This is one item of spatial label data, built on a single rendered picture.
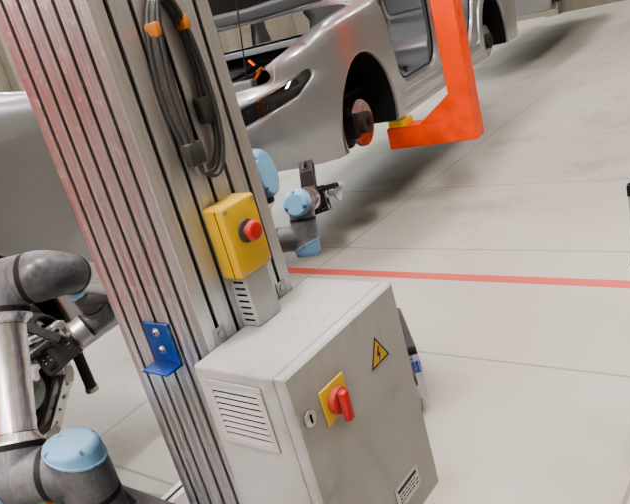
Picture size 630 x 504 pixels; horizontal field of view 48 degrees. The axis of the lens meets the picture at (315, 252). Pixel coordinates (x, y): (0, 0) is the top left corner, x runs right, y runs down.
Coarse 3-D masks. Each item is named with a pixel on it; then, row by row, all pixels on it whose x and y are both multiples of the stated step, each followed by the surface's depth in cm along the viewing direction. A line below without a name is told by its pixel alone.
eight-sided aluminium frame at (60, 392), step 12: (60, 372) 248; (72, 372) 250; (60, 384) 247; (48, 396) 248; (60, 396) 245; (48, 408) 246; (60, 408) 246; (48, 420) 247; (60, 420) 245; (48, 432) 241
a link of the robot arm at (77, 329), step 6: (78, 318) 200; (66, 324) 200; (72, 324) 199; (78, 324) 199; (72, 330) 198; (78, 330) 198; (84, 330) 199; (78, 336) 198; (84, 336) 199; (90, 336) 200; (78, 342) 199; (84, 342) 200
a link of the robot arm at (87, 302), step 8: (72, 296) 192; (80, 296) 192; (88, 296) 193; (96, 296) 193; (104, 296) 193; (80, 304) 194; (88, 304) 195; (96, 304) 196; (104, 304) 199; (88, 312) 197; (96, 312) 198
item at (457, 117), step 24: (432, 0) 468; (456, 0) 467; (456, 24) 467; (456, 48) 474; (456, 72) 481; (456, 96) 488; (408, 120) 520; (432, 120) 506; (456, 120) 496; (480, 120) 499; (408, 144) 521; (432, 144) 512
